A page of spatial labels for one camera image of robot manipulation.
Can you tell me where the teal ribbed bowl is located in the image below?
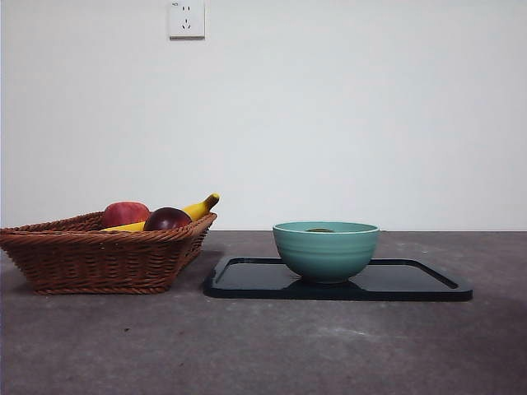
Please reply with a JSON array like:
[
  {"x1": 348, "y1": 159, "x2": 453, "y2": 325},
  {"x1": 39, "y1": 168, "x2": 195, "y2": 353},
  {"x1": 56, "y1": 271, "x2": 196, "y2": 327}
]
[{"x1": 272, "y1": 221, "x2": 380, "y2": 286}]

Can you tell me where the yellow banana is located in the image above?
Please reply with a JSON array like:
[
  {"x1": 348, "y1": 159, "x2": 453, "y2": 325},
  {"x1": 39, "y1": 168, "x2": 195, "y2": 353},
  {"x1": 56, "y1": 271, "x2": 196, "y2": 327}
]
[{"x1": 100, "y1": 192, "x2": 221, "y2": 233}]

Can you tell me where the black rectangular tray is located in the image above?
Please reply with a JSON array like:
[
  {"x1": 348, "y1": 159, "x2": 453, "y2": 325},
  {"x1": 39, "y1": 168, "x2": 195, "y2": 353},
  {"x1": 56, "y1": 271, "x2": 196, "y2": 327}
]
[{"x1": 203, "y1": 257, "x2": 474, "y2": 303}]

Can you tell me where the dark red plum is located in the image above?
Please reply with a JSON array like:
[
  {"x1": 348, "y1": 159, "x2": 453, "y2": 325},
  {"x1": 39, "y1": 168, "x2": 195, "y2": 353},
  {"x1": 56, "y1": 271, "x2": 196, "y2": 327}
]
[{"x1": 143, "y1": 207, "x2": 194, "y2": 232}]

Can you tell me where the red apple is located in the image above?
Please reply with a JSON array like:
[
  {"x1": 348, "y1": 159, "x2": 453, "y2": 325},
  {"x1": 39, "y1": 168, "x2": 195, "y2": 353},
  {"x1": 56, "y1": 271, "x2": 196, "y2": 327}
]
[{"x1": 101, "y1": 200, "x2": 152, "y2": 230}]

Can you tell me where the brown wicker basket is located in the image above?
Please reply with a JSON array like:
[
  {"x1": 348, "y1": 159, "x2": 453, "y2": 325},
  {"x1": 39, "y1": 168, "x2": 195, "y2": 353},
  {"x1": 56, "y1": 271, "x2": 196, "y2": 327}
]
[{"x1": 0, "y1": 211, "x2": 218, "y2": 295}]

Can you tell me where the white wall power outlet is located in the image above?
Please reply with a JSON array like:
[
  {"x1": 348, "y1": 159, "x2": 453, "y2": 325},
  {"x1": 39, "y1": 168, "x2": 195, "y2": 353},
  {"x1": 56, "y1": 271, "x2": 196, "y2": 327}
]
[{"x1": 168, "y1": 0, "x2": 207, "y2": 41}]

